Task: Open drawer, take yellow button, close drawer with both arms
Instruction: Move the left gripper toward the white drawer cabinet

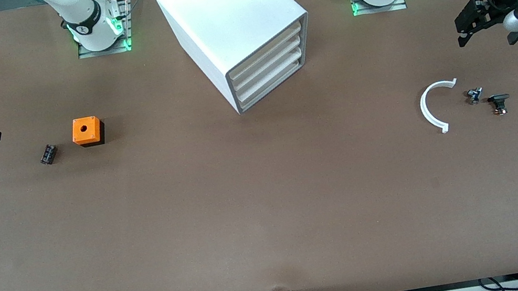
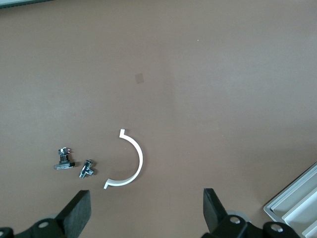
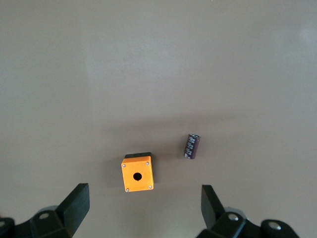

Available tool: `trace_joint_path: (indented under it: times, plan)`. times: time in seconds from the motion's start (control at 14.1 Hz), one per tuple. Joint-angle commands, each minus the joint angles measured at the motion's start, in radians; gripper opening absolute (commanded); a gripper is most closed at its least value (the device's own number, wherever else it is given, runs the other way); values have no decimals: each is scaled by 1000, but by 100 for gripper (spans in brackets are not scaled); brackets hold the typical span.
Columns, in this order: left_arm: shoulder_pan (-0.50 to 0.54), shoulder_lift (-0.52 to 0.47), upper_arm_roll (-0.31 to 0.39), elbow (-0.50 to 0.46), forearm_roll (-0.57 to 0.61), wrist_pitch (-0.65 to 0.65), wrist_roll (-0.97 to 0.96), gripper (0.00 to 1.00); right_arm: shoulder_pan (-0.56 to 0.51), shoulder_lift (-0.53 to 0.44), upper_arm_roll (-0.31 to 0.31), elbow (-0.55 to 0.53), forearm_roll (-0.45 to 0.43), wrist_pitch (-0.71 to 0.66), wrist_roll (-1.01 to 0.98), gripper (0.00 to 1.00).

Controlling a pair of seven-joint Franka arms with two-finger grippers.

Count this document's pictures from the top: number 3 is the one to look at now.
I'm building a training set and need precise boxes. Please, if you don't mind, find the dark cylindrical capacitor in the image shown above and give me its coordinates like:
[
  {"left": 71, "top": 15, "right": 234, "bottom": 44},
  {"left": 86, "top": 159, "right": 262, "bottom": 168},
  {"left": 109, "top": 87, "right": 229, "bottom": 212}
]
[{"left": 183, "top": 133, "right": 202, "bottom": 160}]

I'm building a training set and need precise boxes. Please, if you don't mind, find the orange box with round hole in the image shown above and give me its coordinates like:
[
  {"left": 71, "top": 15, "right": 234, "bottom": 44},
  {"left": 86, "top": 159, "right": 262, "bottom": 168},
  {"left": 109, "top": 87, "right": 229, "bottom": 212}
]
[{"left": 121, "top": 152, "right": 155, "bottom": 193}]

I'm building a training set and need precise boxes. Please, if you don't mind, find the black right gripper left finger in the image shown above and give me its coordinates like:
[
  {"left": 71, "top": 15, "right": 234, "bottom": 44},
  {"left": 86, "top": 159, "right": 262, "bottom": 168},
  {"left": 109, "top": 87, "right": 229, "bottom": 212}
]
[{"left": 0, "top": 183, "right": 90, "bottom": 238}]

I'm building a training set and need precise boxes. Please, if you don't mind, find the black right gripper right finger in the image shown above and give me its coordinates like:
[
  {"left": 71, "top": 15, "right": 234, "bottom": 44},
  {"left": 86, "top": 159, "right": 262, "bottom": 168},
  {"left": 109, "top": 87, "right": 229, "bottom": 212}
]
[{"left": 197, "top": 184, "right": 300, "bottom": 238}]

